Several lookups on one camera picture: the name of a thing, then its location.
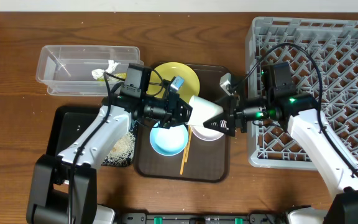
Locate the yellow plate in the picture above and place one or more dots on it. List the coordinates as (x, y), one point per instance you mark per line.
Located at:
(168, 71)

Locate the small white cup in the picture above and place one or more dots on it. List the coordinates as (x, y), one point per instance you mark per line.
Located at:
(202, 110)

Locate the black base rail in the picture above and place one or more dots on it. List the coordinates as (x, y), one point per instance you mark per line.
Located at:
(197, 218)

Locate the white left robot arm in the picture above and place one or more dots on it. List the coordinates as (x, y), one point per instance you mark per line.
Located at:
(64, 187)

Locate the green snack wrapper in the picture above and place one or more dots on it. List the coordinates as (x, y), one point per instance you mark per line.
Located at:
(117, 77)

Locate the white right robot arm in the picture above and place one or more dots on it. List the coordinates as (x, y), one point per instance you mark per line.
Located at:
(301, 117)

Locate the pink white bowl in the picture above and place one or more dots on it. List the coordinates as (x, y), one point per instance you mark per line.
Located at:
(206, 134)

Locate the white tissue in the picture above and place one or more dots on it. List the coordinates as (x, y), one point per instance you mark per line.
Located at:
(98, 73)

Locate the light blue bowl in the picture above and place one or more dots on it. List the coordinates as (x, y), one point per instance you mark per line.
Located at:
(168, 142)

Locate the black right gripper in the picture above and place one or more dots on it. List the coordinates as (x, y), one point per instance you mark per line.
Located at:
(237, 108)

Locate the wooden chopstick right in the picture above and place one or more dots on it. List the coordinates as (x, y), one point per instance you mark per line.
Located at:
(187, 148)

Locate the black square tray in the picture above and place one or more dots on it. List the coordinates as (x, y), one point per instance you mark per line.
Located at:
(70, 122)

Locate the wooden chopstick left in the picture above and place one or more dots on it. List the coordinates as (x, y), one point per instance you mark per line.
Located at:
(182, 163)

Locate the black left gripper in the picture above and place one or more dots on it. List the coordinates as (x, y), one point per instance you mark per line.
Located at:
(173, 109)

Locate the grey dishwasher rack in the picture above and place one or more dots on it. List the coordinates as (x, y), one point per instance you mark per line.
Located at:
(323, 59)

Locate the pile of rice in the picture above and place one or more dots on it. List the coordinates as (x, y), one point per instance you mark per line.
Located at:
(122, 153)

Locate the clear plastic bin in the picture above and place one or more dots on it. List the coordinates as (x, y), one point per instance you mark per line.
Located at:
(66, 69)

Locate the wooden chopstick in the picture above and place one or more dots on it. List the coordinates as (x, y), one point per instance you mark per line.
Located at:
(182, 163)
(187, 148)

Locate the dark brown serving tray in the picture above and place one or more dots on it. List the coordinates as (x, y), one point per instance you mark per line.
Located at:
(208, 161)

